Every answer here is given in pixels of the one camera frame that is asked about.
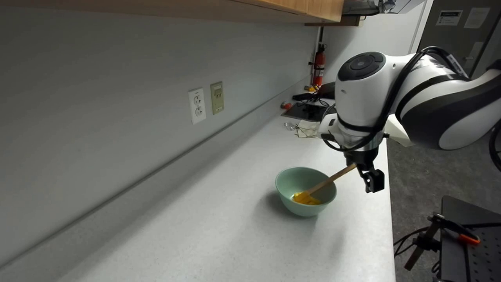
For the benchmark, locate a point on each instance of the yellow pasta piece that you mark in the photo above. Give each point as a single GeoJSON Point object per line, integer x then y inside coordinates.
{"type": "Point", "coordinates": [305, 198]}

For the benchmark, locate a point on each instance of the black angled panel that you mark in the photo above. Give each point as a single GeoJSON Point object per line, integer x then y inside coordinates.
{"type": "Point", "coordinates": [321, 93]}

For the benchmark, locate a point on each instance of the grey door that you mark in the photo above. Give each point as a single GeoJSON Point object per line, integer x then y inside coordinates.
{"type": "Point", "coordinates": [432, 33]}

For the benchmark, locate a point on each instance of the stainless range hood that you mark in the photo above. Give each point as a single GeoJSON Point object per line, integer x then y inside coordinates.
{"type": "Point", "coordinates": [360, 7]}

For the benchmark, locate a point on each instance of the white paper sign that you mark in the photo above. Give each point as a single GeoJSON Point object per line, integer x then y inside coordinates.
{"type": "Point", "coordinates": [448, 18]}
{"type": "Point", "coordinates": [478, 18]}

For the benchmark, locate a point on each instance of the white wall outlet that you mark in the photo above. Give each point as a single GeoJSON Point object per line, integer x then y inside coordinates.
{"type": "Point", "coordinates": [197, 105]}

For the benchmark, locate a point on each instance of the wooden wall cabinet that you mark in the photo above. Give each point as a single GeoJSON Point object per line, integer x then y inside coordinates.
{"type": "Point", "coordinates": [313, 8]}

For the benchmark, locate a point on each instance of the red fire extinguisher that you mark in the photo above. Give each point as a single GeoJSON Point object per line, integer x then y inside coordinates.
{"type": "Point", "coordinates": [318, 60]}

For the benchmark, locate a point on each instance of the mint green bowl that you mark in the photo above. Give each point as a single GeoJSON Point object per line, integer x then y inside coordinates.
{"type": "Point", "coordinates": [302, 209]}

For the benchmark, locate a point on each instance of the black perforated table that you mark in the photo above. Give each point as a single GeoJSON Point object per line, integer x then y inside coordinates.
{"type": "Point", "coordinates": [470, 267]}

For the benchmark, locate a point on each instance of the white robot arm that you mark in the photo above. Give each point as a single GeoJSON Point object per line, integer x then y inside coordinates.
{"type": "Point", "coordinates": [365, 88]}

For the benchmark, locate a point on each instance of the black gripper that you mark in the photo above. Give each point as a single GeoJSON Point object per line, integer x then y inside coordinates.
{"type": "Point", "coordinates": [366, 157]}

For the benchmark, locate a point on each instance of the wooden spatula with yellow head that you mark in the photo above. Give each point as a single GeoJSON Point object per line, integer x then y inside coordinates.
{"type": "Point", "coordinates": [334, 178]}

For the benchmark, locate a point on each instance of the small red object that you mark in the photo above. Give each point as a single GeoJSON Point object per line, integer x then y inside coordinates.
{"type": "Point", "coordinates": [285, 105]}

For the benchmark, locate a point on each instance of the beige wall switch plate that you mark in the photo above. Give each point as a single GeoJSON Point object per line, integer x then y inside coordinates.
{"type": "Point", "coordinates": [216, 98]}

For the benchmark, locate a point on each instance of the beige cloth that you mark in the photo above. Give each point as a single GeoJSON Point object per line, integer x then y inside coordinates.
{"type": "Point", "coordinates": [310, 129]}

